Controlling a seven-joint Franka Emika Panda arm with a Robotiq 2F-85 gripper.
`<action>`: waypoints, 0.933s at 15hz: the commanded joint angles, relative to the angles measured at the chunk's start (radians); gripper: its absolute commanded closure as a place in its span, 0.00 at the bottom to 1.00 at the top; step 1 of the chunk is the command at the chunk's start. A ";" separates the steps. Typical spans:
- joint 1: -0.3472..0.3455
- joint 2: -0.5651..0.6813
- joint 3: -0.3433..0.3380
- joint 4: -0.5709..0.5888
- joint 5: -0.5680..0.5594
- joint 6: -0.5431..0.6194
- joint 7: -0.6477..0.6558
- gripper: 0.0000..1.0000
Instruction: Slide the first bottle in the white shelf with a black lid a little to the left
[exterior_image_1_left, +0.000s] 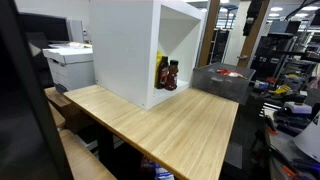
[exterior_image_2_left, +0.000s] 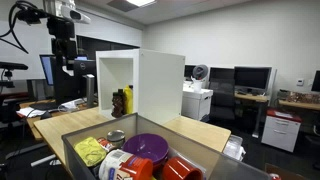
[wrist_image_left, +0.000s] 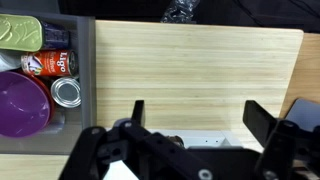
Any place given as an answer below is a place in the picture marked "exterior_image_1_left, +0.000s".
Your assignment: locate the brown bear-shaped bottle black lid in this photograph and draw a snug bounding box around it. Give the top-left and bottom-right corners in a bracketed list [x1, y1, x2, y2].
[164, 59, 180, 92]

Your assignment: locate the tall brown bottle black lid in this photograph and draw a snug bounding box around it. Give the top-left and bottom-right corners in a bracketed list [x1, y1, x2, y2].
[156, 55, 170, 90]

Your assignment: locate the yellow squeeze bottle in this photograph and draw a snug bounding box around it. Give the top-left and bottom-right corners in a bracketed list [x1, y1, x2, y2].
[155, 50, 164, 88]

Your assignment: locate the white cube shelf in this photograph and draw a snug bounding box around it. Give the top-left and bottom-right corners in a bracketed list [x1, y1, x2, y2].
[88, 0, 207, 111]

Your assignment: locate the grey translucent storage bin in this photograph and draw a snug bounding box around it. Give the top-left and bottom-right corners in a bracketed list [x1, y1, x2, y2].
[190, 61, 257, 106]

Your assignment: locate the wooden pillar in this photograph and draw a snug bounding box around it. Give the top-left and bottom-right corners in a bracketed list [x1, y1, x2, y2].
[197, 0, 222, 68]
[237, 0, 272, 69]

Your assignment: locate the blue and white package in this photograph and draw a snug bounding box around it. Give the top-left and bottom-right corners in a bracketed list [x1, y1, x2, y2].
[139, 155, 176, 180]

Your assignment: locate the white office printer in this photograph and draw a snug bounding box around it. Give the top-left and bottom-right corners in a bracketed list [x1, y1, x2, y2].
[42, 43, 97, 94]

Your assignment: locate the brown cardboard box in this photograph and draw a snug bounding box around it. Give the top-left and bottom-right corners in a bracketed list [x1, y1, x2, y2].
[44, 86, 98, 135]

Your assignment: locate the light wooden bench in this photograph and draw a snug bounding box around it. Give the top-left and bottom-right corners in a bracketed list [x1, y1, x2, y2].
[58, 129, 118, 180]

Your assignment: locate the black hanging device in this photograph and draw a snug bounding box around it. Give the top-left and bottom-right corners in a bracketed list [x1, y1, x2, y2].
[242, 0, 265, 37]

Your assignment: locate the yellow hand tool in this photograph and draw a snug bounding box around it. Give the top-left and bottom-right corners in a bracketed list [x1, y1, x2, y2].
[269, 84, 293, 96]

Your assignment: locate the black equipment rack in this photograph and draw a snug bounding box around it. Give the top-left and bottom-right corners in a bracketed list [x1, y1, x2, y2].
[249, 19, 320, 83]

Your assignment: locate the black computer monitor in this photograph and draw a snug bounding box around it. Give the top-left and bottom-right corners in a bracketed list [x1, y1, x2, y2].
[17, 12, 71, 45]

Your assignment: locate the white and purple device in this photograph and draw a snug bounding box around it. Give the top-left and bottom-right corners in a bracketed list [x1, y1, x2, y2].
[283, 101, 313, 116]

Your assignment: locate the white cone-shaped object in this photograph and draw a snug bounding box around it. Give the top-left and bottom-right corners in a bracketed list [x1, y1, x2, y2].
[292, 111, 320, 164]

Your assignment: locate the black foreground post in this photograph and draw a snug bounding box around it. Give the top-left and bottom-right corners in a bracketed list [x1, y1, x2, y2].
[0, 0, 75, 180]

